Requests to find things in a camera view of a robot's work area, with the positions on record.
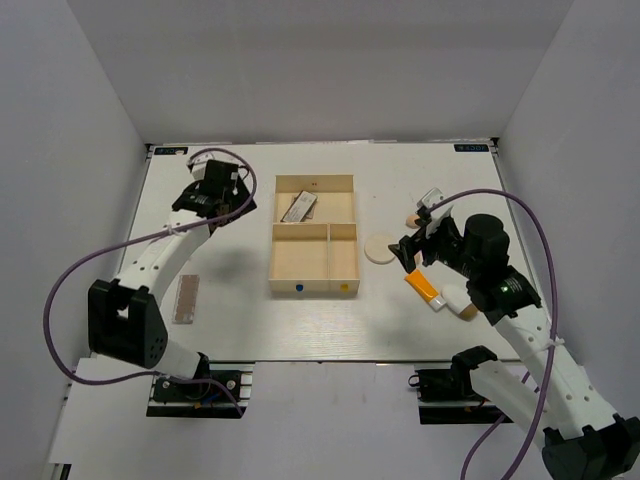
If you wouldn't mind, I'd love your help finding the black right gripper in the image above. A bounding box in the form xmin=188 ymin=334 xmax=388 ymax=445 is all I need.
xmin=388 ymin=215 xmax=480 ymax=279

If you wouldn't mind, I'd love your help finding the beige makeup sponge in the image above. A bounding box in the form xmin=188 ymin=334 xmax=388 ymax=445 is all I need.
xmin=405 ymin=214 xmax=425 ymax=229
xmin=413 ymin=252 xmax=423 ymax=269

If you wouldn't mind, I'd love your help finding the orange cosmetic tube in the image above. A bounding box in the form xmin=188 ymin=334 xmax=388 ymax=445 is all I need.
xmin=404 ymin=270 xmax=446 ymax=312

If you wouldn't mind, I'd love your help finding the round cream powder puff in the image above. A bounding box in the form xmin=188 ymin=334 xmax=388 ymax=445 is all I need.
xmin=364 ymin=233 xmax=395 ymax=265

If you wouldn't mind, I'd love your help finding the white bottle with cork cap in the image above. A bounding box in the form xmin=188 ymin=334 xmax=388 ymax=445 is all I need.
xmin=441 ymin=284 xmax=478 ymax=321

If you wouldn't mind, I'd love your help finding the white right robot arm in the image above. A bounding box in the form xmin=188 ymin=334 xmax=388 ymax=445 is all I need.
xmin=388 ymin=188 xmax=639 ymax=479

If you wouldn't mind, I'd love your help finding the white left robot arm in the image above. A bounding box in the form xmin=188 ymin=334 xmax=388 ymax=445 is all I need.
xmin=88 ymin=160 xmax=256 ymax=399

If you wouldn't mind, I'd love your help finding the cream wooden organizer box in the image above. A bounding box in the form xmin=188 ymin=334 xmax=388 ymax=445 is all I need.
xmin=269 ymin=174 xmax=360 ymax=297

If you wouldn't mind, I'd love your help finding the left table corner label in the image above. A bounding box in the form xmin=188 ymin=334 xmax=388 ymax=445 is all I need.
xmin=153 ymin=146 xmax=188 ymax=156

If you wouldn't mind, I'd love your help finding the dark table corner label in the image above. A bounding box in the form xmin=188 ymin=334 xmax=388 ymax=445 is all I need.
xmin=453 ymin=143 xmax=490 ymax=153

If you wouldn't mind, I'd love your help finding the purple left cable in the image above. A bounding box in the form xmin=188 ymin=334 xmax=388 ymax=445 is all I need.
xmin=45 ymin=148 xmax=259 ymax=385

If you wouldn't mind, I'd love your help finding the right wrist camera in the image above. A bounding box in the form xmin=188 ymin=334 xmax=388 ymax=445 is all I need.
xmin=415 ymin=188 xmax=452 ymax=227

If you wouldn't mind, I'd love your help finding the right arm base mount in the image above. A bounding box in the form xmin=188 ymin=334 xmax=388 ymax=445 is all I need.
xmin=407 ymin=367 xmax=502 ymax=425

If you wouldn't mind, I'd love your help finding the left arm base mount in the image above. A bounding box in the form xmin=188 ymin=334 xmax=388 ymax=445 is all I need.
xmin=146 ymin=363 xmax=254 ymax=419

